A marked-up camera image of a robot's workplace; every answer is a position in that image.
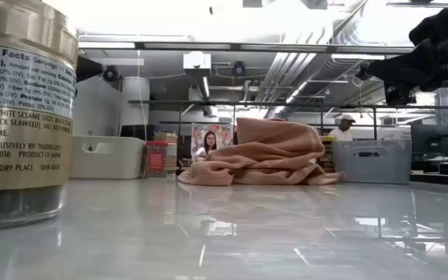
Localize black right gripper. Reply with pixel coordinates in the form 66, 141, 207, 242
366, 38, 448, 106

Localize dark spice jar yellow lid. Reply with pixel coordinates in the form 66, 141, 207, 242
319, 135, 336, 174

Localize spice jar with tan lid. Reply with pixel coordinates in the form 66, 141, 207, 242
0, 0, 80, 231
154, 131, 179, 177

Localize spice jar with red lid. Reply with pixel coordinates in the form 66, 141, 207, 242
145, 140, 169, 179

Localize white plastic bin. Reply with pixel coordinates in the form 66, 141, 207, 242
70, 135, 146, 180

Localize black computer monitor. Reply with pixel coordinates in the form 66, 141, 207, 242
410, 124, 448, 156

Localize person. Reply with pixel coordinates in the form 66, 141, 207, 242
194, 131, 218, 162
327, 114, 356, 142

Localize grey plastic bin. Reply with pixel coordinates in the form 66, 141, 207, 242
332, 138, 412, 185

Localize silver ventilation ducts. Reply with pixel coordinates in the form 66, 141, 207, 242
254, 52, 365, 117

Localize peach cloth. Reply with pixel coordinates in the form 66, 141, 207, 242
177, 117, 345, 187

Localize black round ceiling device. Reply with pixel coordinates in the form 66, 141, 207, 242
102, 65, 121, 82
231, 61, 247, 78

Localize floral poster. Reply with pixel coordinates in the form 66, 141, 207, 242
191, 122, 233, 163

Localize white ceiling box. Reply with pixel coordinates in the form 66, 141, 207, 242
183, 51, 212, 71

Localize black metal rack frame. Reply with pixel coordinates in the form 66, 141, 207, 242
128, 100, 448, 141

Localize long ceiling light rail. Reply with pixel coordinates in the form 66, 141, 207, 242
78, 40, 415, 54

